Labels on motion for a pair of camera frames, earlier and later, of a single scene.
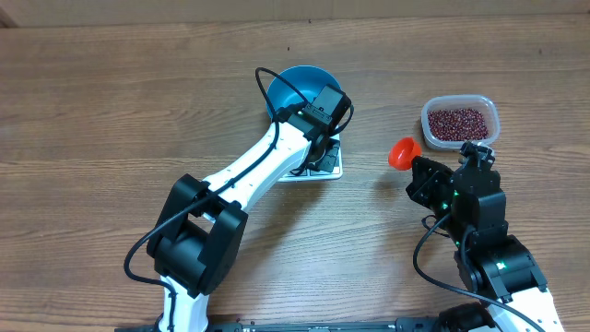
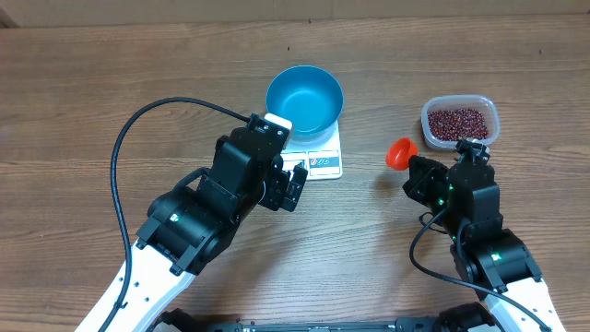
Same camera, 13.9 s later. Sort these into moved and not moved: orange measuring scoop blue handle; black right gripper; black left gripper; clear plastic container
Moved: black left gripper
Not moved: clear plastic container; black right gripper; orange measuring scoop blue handle
